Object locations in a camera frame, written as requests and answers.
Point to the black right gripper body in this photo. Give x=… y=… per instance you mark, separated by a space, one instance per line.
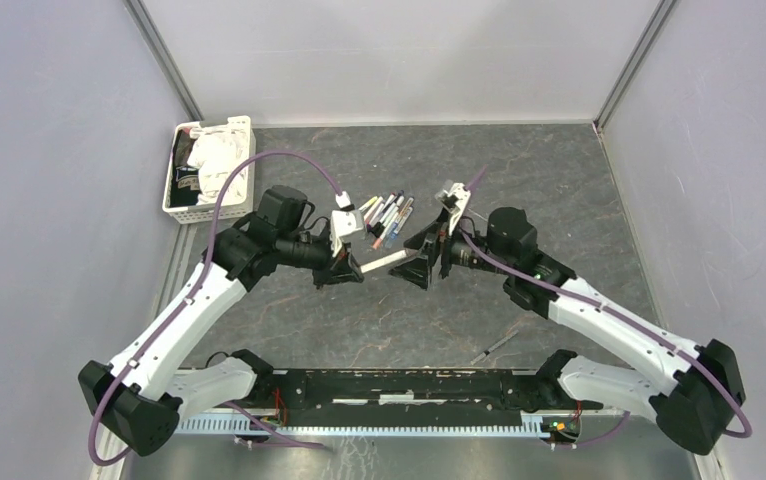
x=448 y=249

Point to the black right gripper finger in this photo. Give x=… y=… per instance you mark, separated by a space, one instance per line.
x=424 y=244
x=417 y=271

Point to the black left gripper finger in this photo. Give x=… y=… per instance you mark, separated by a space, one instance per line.
x=348 y=271
x=323 y=277

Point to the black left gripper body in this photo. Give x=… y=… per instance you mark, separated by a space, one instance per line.
x=334 y=263

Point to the white pen with brown cap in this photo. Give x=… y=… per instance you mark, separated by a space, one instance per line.
x=388 y=260

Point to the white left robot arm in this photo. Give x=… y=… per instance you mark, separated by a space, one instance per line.
x=138 y=395

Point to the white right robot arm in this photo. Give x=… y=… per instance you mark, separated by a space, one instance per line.
x=693 y=393

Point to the red capped white pen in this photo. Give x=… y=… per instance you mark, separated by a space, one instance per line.
x=391 y=208

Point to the grey pen on table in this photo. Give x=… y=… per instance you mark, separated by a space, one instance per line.
x=493 y=347

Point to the white perforated plastic basket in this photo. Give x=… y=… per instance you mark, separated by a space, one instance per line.
x=236 y=202

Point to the striped cloth in basket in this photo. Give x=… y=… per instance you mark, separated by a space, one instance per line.
x=184 y=184

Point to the white cloth in basket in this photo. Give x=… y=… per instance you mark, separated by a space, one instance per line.
x=217 y=151

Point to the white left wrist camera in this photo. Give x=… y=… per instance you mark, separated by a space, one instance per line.
x=346 y=224

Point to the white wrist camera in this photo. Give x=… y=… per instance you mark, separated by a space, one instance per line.
x=346 y=224
x=454 y=198

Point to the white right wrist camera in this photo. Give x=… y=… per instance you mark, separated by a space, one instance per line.
x=454 y=198

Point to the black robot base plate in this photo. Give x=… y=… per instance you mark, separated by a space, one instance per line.
x=380 y=398

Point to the white slotted cable duct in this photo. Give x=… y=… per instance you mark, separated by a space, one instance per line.
x=529 y=426

